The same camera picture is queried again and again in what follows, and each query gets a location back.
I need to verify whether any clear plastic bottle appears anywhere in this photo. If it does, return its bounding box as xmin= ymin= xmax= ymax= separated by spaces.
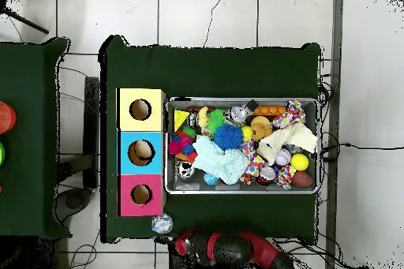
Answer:
xmin=151 ymin=212 xmax=174 ymax=235

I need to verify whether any wooden box with three holes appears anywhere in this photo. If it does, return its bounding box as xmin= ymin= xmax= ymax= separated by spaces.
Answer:
xmin=116 ymin=88 xmax=166 ymax=218

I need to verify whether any mint green waffle cloth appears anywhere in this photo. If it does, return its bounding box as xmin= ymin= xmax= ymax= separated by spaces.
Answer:
xmin=191 ymin=135 xmax=249 ymax=185

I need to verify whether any grey rounded base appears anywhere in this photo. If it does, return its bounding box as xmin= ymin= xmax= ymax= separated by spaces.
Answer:
xmin=54 ymin=186 xmax=93 ymax=223

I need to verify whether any blue spiky rubber ball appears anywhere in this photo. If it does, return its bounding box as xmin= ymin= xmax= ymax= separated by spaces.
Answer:
xmin=213 ymin=122 xmax=245 ymax=151

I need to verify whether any yellow cheese wedge toy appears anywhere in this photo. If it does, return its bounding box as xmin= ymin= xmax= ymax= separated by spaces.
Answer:
xmin=174 ymin=109 xmax=191 ymax=132

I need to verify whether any green spiky rubber ball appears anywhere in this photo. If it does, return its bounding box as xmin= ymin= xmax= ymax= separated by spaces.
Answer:
xmin=207 ymin=107 xmax=227 ymax=134

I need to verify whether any white toy baseball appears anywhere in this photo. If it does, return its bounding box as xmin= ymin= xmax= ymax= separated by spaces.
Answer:
xmin=275 ymin=148 xmax=292 ymax=166

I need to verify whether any brown toy football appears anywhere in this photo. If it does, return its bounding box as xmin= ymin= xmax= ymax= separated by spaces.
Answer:
xmin=290 ymin=170 xmax=315 ymax=189

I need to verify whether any brown plush toy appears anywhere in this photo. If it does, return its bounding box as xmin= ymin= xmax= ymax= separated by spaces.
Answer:
xmin=250 ymin=115 xmax=273 ymax=141

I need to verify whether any yellow tennis ball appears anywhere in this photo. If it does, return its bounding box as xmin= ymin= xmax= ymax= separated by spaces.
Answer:
xmin=290 ymin=153 xmax=310 ymax=171

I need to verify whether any cream waffle cloth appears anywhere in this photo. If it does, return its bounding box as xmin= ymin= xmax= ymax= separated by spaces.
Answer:
xmin=256 ymin=122 xmax=319 ymax=166

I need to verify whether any dark green table cloth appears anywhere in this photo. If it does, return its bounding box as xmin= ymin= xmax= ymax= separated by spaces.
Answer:
xmin=0 ymin=36 xmax=73 ymax=240
xmin=98 ymin=34 xmax=322 ymax=245

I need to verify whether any red plastic cup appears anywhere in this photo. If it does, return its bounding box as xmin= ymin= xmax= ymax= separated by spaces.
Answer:
xmin=0 ymin=100 xmax=17 ymax=135

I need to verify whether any black tripod leg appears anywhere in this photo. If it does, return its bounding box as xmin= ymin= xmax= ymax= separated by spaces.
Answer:
xmin=0 ymin=3 xmax=51 ymax=35

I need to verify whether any silver wire mesh bin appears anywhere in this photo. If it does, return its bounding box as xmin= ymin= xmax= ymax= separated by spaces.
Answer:
xmin=163 ymin=96 xmax=322 ymax=195

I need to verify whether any black power cable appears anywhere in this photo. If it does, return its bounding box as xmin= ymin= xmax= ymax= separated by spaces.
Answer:
xmin=320 ymin=142 xmax=404 ymax=163

